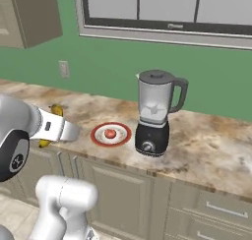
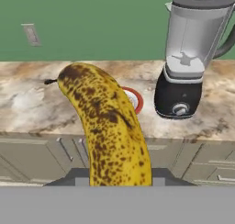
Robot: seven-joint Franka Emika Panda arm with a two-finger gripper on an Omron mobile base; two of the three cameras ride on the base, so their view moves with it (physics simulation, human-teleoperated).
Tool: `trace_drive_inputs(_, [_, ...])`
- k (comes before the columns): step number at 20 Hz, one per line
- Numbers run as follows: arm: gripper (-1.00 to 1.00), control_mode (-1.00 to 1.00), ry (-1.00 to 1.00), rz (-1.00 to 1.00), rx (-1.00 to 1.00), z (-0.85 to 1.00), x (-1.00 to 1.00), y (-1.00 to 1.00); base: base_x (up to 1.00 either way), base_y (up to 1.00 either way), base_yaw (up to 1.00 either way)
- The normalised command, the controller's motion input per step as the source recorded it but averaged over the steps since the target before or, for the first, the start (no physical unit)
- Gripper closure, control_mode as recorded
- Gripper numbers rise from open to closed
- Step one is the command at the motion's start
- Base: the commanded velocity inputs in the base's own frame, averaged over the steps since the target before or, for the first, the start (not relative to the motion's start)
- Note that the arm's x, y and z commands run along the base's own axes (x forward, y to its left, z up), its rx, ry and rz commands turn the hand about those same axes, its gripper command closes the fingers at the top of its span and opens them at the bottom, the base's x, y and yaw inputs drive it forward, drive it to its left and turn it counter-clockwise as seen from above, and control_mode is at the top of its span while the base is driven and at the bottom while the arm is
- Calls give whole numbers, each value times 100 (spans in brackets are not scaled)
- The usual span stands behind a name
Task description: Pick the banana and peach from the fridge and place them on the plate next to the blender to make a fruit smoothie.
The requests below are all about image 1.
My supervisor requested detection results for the silver drawer handle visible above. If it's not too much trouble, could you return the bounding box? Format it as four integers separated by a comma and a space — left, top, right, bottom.
196, 230, 221, 240
205, 201, 249, 219

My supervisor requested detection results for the white wall socket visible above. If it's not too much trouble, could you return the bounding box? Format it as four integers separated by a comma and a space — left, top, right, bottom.
58, 60, 71, 80

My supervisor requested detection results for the red peach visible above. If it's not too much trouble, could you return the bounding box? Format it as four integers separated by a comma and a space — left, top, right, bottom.
103, 129, 117, 140

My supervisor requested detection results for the black and grey blender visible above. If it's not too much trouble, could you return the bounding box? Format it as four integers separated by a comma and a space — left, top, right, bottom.
134, 69, 190, 158

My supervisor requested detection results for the yellow banana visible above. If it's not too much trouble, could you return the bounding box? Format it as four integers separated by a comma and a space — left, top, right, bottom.
38, 103, 65, 150

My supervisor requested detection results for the red rimmed white plate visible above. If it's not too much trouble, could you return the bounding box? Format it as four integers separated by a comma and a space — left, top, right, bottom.
90, 121, 133, 149

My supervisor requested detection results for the beige drawer front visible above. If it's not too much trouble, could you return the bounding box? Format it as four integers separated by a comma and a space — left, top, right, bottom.
169, 182, 252, 232
164, 208, 252, 240

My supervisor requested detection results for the beige wall cupboard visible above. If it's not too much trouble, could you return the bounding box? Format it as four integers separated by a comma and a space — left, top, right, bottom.
0, 0, 64, 50

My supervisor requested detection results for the beige cupboard door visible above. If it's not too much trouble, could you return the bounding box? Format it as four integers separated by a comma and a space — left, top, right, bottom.
18, 145, 72, 208
72, 154, 156, 240

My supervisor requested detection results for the window with dark frame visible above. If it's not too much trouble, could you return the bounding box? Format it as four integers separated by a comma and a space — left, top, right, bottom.
73, 0, 252, 51

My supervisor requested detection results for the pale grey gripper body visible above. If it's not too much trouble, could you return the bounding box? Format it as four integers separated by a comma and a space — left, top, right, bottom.
60, 118, 82, 143

